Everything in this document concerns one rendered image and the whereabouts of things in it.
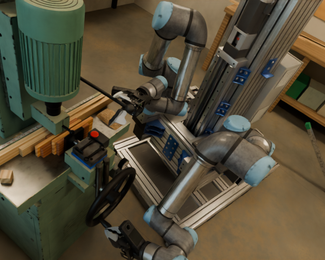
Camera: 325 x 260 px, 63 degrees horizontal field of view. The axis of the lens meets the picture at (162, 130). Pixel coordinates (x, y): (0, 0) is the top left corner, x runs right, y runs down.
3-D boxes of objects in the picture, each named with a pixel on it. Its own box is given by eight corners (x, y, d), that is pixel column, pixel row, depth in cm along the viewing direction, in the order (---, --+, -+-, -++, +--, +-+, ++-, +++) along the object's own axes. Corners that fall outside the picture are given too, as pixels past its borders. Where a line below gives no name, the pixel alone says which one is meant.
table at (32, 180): (36, 234, 88) (35, 227, 84) (-21, 180, 95) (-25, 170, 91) (143, 141, 130) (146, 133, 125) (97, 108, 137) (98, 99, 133)
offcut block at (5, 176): (11, 183, 91) (10, 178, 89) (0, 183, 90) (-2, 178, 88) (13, 175, 94) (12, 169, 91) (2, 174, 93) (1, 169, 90)
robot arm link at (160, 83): (165, 93, 128) (171, 79, 122) (153, 102, 121) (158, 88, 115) (153, 85, 130) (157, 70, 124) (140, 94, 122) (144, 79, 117)
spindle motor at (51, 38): (49, 111, 84) (46, 17, 63) (13, 82, 88) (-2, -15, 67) (90, 90, 96) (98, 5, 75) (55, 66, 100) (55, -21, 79)
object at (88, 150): (90, 169, 97) (92, 161, 93) (69, 152, 99) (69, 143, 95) (114, 150, 106) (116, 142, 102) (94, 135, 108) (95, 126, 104)
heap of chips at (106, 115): (115, 130, 121) (116, 126, 119) (95, 115, 124) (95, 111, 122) (127, 122, 127) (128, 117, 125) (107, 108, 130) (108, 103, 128)
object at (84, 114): (22, 157, 99) (21, 150, 97) (19, 153, 100) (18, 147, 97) (118, 98, 137) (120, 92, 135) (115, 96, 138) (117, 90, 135)
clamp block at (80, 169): (87, 187, 102) (90, 174, 95) (63, 166, 105) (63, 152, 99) (113, 164, 112) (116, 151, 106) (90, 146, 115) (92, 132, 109)
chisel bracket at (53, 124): (55, 139, 103) (55, 124, 97) (31, 119, 106) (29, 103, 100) (70, 129, 108) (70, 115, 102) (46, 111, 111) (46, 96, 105)
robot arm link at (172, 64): (180, 88, 155) (188, 69, 146) (158, 84, 153) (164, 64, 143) (179, 77, 164) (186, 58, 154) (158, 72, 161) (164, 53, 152)
